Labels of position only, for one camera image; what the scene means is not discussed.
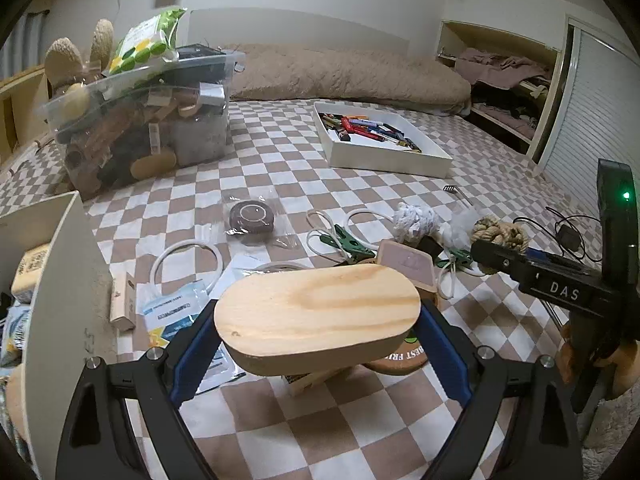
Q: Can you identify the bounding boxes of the beige fuzzy blanket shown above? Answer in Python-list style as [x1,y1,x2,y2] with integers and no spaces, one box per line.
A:
[227,43,474,117]

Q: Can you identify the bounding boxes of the wooden shelf unit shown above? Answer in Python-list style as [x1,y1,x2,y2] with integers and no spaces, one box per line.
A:
[0,64,52,162]

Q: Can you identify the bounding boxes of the clear plastic storage bin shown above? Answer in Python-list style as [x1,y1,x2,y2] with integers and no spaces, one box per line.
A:
[42,51,247,200]

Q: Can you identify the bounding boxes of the face mask packet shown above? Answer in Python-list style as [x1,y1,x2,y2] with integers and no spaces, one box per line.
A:
[135,254,268,392]

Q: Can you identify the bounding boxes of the green wet wipes pack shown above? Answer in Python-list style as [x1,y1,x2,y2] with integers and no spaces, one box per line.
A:
[106,8,189,77]

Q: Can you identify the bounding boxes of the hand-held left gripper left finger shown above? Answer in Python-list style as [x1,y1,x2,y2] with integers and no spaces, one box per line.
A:
[55,300,221,480]

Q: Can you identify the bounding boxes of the pile of colourful pens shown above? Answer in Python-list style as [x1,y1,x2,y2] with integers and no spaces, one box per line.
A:
[320,112,424,154]

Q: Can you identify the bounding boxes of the white shallow tray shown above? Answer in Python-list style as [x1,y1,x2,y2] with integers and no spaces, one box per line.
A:
[312,100,454,179]

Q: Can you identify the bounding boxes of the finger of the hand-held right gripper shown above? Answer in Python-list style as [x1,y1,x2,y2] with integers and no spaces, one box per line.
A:
[470,239,608,319]
[529,248,569,264]

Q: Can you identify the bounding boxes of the black cable with adapter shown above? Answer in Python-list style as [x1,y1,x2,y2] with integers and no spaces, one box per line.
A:
[514,206,607,264]

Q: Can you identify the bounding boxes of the jute rope knot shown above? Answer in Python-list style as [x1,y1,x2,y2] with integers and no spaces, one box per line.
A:
[470,214,532,257]

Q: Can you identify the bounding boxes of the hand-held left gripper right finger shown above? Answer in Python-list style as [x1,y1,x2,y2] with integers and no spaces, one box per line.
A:
[410,300,586,480]

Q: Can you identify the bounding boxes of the white ring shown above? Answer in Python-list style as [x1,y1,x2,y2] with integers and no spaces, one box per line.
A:
[149,240,224,302]

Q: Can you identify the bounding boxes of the small wooden block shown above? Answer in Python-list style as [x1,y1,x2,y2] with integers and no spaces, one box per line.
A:
[109,272,138,332]

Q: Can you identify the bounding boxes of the beige fuzzy rug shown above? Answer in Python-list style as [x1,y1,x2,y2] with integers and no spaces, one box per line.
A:
[579,394,640,467]

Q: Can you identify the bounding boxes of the person's right hand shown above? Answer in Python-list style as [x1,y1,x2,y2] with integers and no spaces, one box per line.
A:
[559,323,640,403]

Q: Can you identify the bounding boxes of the grey curtain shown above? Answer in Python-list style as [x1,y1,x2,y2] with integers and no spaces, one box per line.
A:
[0,10,49,82]

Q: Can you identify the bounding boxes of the green clip with white cord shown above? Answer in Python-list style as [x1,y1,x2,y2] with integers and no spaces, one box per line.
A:
[305,208,382,267]
[434,246,474,301]

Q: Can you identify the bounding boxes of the gold packet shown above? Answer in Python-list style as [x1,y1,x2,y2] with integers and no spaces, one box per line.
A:
[10,242,52,304]

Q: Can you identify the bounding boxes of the white slatted sliding door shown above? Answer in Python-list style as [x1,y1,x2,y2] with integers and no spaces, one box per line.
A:
[536,24,640,223]

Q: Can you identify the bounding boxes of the round printed wooden coaster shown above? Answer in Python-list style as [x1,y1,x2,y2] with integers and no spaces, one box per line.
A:
[369,290,442,377]

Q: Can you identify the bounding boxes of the wooden oval box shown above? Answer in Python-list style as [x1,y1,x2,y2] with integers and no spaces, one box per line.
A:
[214,263,421,377]

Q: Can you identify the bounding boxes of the yellow ball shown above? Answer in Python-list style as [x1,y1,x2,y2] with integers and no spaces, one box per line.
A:
[59,83,94,119]

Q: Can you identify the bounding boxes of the pink square wood-edged box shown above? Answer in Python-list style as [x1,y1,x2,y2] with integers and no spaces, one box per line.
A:
[374,238,437,294]

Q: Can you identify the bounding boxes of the white rectangular box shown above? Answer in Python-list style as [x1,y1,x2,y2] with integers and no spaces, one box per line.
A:
[0,191,119,480]

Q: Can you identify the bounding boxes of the white rope knot toy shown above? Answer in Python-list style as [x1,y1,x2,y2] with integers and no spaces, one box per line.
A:
[392,202,439,247]

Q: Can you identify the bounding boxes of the brown round puck in plastic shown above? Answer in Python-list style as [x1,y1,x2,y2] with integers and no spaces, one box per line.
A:
[222,191,302,252]

